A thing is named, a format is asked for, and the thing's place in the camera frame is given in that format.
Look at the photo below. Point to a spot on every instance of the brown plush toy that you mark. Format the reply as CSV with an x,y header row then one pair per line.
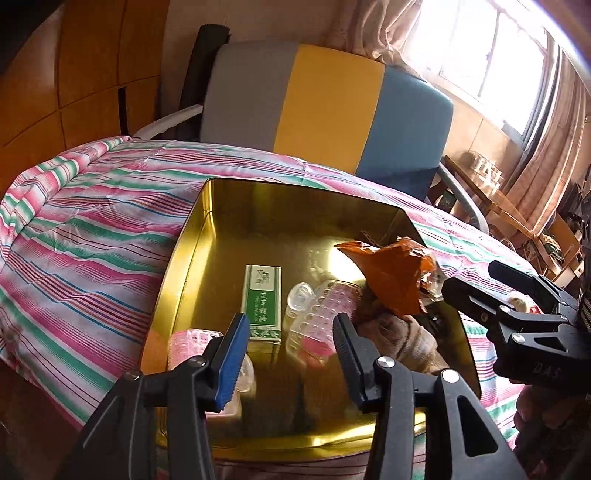
x,y
406,339

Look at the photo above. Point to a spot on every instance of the worn fuzzy ball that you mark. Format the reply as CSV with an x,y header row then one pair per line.
x,y
518,303

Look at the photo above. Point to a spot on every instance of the orange snack packet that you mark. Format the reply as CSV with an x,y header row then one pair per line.
x,y
397,277

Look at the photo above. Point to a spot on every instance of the pink green striped blanket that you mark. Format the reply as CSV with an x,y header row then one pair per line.
x,y
92,240

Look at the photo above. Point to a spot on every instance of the barred window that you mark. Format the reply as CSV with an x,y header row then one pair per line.
x,y
471,55

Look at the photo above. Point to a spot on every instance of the small green box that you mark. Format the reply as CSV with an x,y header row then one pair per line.
x,y
262,300

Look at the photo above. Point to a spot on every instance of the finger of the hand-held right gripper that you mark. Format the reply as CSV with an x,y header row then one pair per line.
x,y
471,297
531,281

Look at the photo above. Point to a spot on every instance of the wooden wardrobe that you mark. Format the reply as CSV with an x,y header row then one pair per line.
x,y
83,60

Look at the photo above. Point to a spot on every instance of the wooden side table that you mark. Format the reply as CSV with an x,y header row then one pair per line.
x,y
503,203

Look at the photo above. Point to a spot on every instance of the beige patterned curtain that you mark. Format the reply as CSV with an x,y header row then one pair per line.
x,y
554,152
369,27

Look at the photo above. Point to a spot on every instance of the set of clear glass cups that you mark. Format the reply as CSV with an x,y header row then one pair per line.
x,y
482,166

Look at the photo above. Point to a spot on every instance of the clear pink-capped bottle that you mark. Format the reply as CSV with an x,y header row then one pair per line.
x,y
328,309

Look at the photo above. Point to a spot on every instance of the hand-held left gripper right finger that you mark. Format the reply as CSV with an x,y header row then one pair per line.
x,y
353,369

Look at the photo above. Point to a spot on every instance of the person's right hand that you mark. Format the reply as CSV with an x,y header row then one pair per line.
x,y
535,410

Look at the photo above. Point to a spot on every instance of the grey yellow blue armchair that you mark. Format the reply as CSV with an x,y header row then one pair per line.
x,y
332,101

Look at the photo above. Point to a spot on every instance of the gold metal tin container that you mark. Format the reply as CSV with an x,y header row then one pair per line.
x,y
286,249

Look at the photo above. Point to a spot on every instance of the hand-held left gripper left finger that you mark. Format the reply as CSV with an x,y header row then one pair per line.
x,y
233,364

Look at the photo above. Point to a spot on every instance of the green cloth bag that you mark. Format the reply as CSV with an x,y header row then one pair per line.
x,y
554,244

